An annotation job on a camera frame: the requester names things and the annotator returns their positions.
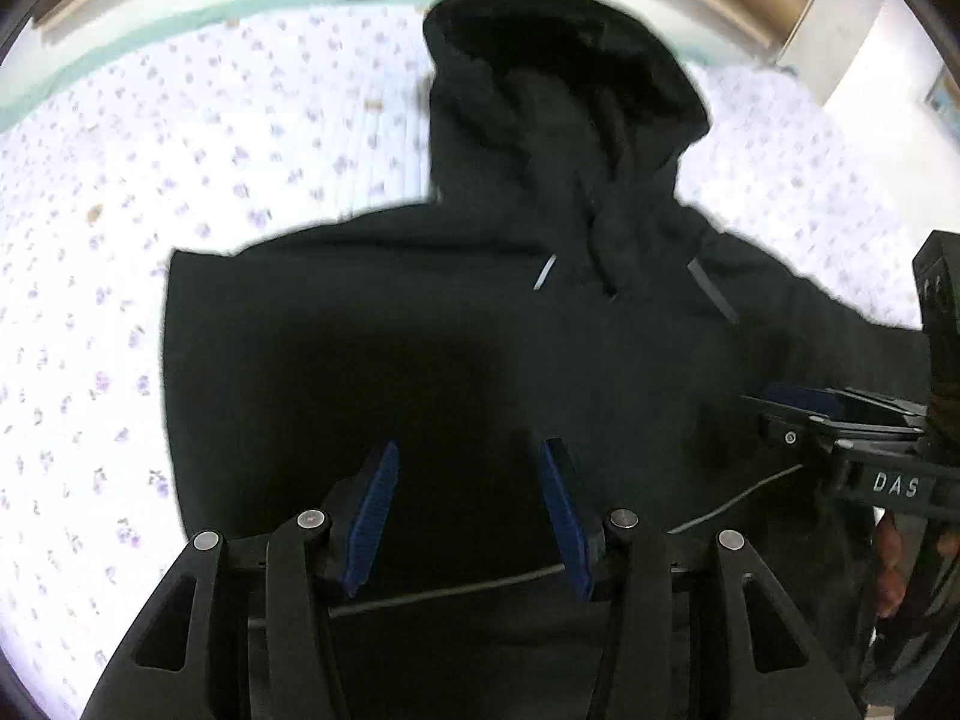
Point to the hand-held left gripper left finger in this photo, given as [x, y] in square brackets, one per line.
[373, 510]

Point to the person's right hand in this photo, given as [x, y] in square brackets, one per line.
[892, 559]

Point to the floral bed sheet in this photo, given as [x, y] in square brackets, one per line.
[187, 150]

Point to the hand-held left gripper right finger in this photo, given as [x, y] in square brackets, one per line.
[564, 510]

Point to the black hoodie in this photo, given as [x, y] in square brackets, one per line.
[465, 300]

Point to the wall poster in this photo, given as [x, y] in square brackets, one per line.
[941, 94]

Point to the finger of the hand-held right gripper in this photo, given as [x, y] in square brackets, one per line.
[810, 412]

